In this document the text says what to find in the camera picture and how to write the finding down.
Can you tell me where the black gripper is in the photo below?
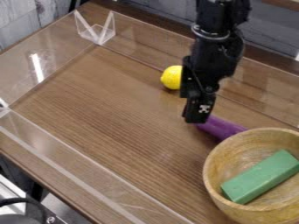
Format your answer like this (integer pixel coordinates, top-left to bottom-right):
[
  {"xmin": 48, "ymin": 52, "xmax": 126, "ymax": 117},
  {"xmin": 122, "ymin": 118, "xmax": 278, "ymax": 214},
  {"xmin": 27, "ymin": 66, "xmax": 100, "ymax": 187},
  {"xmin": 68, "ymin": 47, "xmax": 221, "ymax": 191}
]
[{"xmin": 180, "ymin": 25, "xmax": 245, "ymax": 123}]

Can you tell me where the purple toy eggplant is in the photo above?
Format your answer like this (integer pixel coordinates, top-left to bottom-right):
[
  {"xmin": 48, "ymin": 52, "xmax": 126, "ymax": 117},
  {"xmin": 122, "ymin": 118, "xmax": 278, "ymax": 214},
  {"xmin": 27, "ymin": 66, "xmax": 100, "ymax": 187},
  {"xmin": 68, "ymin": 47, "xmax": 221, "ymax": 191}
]
[{"xmin": 196, "ymin": 115, "xmax": 249, "ymax": 141}]

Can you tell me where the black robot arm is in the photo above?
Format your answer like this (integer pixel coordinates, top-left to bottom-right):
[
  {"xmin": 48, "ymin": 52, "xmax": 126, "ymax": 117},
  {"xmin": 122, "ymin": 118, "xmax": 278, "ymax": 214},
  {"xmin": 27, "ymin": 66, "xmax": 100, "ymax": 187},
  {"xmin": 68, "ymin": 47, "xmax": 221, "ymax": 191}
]
[{"xmin": 180, "ymin": 0, "xmax": 251, "ymax": 123}]

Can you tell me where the brown wooden bowl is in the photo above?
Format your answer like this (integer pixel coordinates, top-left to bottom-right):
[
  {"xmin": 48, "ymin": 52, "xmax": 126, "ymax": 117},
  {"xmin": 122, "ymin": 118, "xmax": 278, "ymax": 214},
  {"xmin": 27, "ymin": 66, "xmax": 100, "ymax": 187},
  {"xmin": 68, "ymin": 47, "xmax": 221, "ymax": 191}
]
[{"xmin": 202, "ymin": 128, "xmax": 299, "ymax": 224}]

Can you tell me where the yellow toy lemon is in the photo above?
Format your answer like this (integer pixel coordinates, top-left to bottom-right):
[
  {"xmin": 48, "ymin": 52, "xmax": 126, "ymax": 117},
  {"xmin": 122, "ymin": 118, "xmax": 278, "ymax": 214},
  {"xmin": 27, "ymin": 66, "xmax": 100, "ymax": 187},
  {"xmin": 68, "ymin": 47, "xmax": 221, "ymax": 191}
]
[{"xmin": 160, "ymin": 65, "xmax": 183, "ymax": 90}]

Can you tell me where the green rectangular block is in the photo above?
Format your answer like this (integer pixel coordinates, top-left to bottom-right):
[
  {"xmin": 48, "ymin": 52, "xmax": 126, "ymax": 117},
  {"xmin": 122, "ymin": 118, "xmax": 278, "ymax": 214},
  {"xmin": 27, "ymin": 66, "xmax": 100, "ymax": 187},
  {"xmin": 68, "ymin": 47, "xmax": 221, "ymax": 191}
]
[{"xmin": 221, "ymin": 150, "xmax": 299, "ymax": 205}]

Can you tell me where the clear acrylic corner bracket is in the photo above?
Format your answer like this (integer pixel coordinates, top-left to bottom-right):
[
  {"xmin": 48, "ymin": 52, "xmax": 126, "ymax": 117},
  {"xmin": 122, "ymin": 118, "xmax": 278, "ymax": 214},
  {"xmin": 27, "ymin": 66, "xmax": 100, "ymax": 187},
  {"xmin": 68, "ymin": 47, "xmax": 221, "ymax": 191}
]
[{"xmin": 74, "ymin": 10, "xmax": 116, "ymax": 46}]

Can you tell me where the clear acrylic tray wall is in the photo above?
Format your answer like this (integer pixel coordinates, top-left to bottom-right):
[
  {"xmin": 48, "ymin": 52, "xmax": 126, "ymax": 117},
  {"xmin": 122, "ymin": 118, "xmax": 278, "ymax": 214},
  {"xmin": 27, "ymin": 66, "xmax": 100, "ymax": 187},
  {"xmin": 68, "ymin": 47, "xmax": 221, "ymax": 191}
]
[{"xmin": 0, "ymin": 100, "xmax": 194, "ymax": 224}]

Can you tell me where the black cable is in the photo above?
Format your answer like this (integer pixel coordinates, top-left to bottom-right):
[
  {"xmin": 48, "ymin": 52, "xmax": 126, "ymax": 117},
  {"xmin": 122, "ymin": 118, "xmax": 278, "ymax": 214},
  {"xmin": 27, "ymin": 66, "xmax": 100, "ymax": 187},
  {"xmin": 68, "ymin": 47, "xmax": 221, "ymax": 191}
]
[{"xmin": 0, "ymin": 197, "xmax": 43, "ymax": 224}]

